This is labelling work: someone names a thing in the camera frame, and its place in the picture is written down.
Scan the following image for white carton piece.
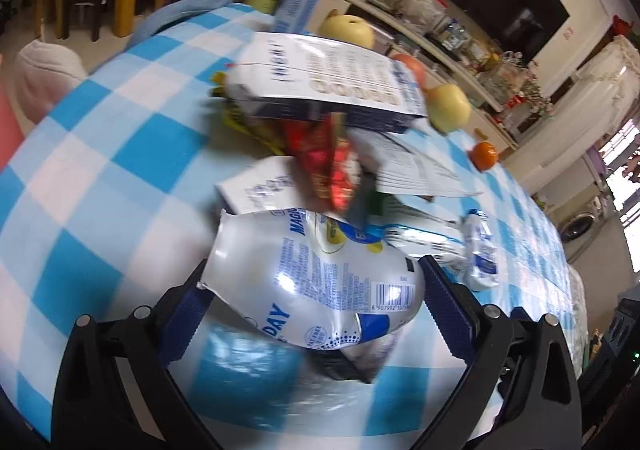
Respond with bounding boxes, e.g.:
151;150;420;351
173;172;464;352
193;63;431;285
217;155;304;214

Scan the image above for blue folded cloth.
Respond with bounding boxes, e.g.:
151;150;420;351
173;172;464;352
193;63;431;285
125;0;233;50

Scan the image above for small orange tangerine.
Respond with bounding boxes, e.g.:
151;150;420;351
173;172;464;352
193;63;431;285
468;141;499;172

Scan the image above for white blue pouch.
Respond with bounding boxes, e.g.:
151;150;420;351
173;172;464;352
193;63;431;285
224;32;426;132

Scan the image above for small white yogurt bottle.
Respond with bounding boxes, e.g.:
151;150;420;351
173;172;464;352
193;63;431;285
462;210;498;292

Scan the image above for red apple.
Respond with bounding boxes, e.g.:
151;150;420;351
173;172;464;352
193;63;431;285
392;52;426;89

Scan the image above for white stool cushion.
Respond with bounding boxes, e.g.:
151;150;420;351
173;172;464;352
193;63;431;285
13;40;88;124

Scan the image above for white printed paper box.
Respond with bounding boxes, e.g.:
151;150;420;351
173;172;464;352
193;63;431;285
347;128;480;198

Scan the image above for yellow pear near bottle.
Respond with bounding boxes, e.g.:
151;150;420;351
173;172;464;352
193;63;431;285
318;14;375;49

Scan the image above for red snack wrapper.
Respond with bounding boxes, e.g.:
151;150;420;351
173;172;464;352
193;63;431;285
283;112;361;216

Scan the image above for yellow green snack wrapper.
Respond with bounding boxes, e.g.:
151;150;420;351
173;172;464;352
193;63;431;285
209;71;286;155

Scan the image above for white milk pouch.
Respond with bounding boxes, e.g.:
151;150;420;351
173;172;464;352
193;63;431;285
201;208;424;350

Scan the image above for yellow pear near orange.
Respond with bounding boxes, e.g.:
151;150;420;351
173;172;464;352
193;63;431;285
426;84;472;134

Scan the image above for blue white checkered tablecloth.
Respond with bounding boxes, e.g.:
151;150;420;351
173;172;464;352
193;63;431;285
0;1;586;450

